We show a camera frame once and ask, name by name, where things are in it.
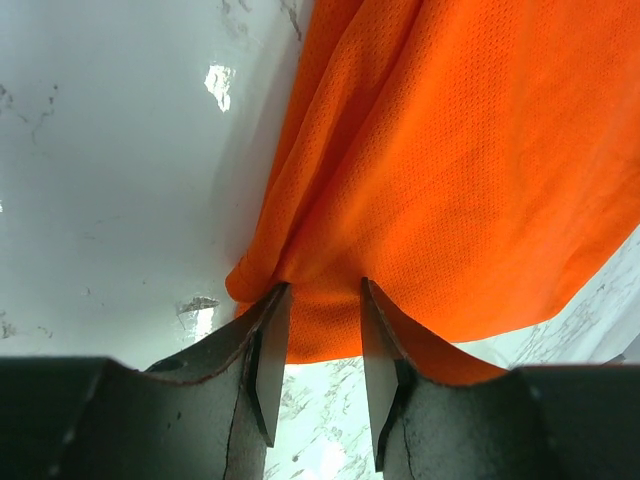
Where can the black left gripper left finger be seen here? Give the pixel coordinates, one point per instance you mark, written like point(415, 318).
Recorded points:
point(207, 412)

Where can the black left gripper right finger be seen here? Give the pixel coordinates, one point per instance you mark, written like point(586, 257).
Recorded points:
point(437, 412)

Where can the orange t shirt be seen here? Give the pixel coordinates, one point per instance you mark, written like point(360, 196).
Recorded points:
point(478, 160)

